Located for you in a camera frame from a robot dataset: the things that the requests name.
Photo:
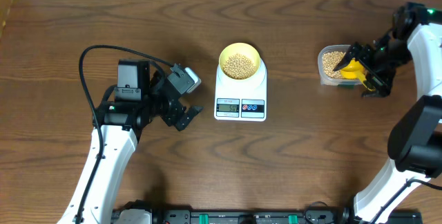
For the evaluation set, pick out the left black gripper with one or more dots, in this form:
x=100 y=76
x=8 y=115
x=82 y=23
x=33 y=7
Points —
x=176 y=110

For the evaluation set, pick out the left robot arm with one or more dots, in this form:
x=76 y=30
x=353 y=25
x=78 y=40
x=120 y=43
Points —
x=125 y=109

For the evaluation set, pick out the yellow plastic bowl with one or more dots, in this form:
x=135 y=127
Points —
x=241 y=48

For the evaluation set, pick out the white digital kitchen scale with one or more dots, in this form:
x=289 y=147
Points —
x=241 y=100

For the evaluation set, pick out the soybeans in yellow bowl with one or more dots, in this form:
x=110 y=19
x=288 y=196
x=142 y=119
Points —
x=239 y=67

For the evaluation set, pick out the yellow measuring scoop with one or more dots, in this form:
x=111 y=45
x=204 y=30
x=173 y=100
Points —
x=355 y=71

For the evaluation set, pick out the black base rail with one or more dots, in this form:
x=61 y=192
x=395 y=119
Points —
x=143 y=212

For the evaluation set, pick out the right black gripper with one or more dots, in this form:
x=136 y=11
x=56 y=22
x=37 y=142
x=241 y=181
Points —
x=380 y=82

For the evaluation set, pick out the pile of soybeans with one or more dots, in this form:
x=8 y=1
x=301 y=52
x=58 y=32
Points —
x=330 y=61

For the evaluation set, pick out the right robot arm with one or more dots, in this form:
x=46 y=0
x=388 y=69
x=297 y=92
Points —
x=414 y=145

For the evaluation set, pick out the clear plastic container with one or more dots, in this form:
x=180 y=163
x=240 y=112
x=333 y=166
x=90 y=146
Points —
x=330 y=81

